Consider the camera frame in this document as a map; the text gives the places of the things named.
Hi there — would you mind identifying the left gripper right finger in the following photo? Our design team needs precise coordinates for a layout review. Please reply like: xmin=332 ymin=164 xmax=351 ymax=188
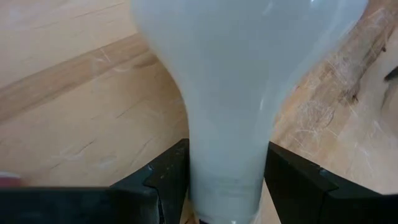
xmin=264 ymin=141 xmax=398 ymax=224

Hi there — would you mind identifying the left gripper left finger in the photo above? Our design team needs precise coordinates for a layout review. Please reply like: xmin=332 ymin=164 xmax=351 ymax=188
xmin=0 ymin=138 xmax=190 ymax=224

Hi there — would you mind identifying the large white reflector lightbulb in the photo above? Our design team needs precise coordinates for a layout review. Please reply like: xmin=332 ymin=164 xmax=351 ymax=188
xmin=130 ymin=0 xmax=369 ymax=224

